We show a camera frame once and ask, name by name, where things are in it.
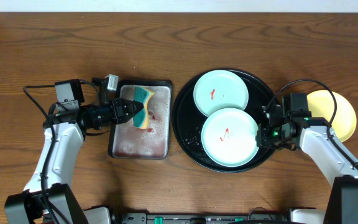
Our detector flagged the green yellow sponge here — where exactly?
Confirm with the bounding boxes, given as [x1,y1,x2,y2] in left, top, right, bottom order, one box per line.
[133,86,155,129]

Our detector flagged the light green plate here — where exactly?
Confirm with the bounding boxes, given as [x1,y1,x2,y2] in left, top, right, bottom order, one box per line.
[201,108,259,167]

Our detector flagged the yellow plate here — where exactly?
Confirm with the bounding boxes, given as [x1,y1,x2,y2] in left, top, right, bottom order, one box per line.
[307,90,357,142]

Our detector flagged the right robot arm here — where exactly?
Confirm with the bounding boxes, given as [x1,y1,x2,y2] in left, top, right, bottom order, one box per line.
[256,117,358,223]

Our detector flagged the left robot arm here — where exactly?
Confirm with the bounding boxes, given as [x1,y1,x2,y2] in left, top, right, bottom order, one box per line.
[4,98,145,223]

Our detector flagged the black rectangular soapy tray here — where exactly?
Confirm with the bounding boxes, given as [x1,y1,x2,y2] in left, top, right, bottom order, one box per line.
[108,80,172,160]

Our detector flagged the round black tray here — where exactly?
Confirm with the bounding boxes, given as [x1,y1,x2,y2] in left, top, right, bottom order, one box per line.
[172,68,274,173]

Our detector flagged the light blue plate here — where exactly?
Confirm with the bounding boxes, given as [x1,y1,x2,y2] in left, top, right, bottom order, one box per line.
[193,70,249,117]

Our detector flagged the right black cable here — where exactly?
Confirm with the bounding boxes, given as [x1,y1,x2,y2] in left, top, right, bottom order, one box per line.
[264,78,358,194]

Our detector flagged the black cable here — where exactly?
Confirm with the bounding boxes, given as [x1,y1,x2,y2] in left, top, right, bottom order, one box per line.
[22,77,105,224]
[264,78,358,194]

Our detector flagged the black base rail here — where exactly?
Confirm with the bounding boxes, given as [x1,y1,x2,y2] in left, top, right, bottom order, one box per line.
[114,207,291,224]

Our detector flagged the left black cable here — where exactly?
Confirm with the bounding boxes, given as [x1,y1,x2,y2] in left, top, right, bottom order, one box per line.
[22,77,105,224]

